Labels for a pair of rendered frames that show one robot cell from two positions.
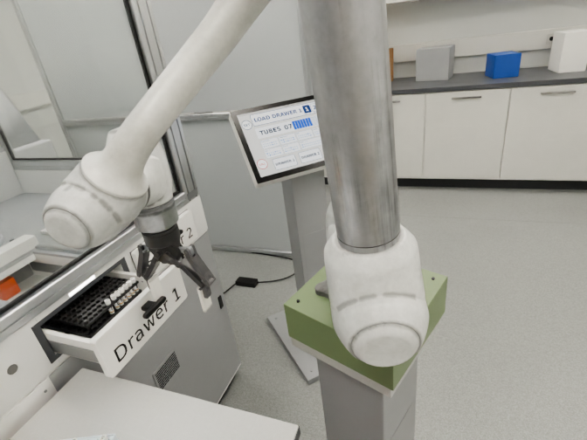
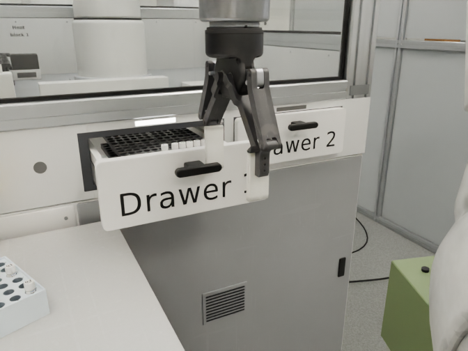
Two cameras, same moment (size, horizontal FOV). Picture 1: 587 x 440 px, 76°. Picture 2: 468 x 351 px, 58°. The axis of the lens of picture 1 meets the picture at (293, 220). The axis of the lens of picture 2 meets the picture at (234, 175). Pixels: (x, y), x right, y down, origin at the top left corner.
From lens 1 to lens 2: 0.45 m
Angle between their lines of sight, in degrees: 37
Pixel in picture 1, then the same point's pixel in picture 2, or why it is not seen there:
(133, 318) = (166, 170)
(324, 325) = not seen: hidden behind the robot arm
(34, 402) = (49, 222)
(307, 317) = (426, 306)
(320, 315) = not seen: hidden behind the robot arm
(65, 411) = (57, 246)
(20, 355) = (53, 158)
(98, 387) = (104, 242)
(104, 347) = (108, 179)
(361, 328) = not seen: outside the picture
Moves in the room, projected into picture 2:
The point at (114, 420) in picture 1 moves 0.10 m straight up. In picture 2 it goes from (76, 283) to (67, 221)
